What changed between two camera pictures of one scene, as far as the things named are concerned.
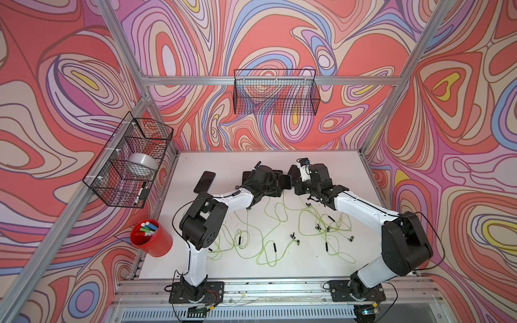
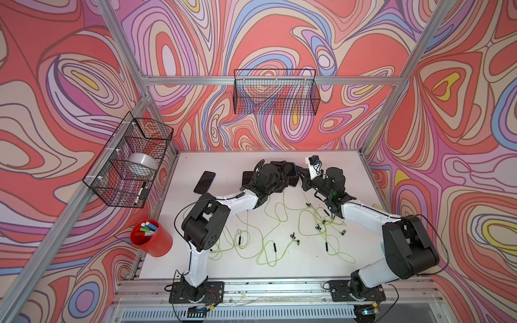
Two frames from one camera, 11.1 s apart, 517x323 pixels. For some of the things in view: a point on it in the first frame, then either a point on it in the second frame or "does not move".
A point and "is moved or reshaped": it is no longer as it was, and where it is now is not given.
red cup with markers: x=152 y=237 does not move
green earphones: x=327 y=225 is moved or reshaped
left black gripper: x=277 y=193 does not move
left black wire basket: x=123 y=173 does not move
